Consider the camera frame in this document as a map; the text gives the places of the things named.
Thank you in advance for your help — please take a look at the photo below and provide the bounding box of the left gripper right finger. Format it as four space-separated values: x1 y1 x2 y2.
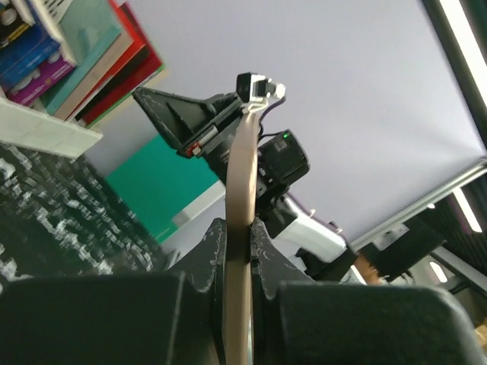
250 221 476 364

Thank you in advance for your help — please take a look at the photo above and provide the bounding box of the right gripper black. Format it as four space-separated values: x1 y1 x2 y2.
132 87 310 213

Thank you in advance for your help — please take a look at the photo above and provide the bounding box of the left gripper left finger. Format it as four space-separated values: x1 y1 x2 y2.
1 218 227 364

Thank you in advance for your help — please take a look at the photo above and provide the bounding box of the cookie tin lid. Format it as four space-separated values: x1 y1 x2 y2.
223 113 259 364

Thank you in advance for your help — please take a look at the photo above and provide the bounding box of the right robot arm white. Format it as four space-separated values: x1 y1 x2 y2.
133 87 355 281

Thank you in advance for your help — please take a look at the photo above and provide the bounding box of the green folder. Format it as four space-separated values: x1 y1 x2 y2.
107 137 224 243

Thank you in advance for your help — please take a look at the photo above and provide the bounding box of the red folder in organizer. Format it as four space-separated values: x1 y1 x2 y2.
75 2 164 125

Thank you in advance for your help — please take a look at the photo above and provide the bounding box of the teal folder in organizer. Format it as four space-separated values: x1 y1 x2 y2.
40 0 132 120

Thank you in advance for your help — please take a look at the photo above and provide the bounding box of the blue purple book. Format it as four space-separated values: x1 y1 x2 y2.
1 21 76 106

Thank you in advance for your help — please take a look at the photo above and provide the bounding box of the white file organizer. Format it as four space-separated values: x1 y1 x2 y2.
1 98 103 158

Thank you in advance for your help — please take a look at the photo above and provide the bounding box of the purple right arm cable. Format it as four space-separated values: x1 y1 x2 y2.
258 94 286 126

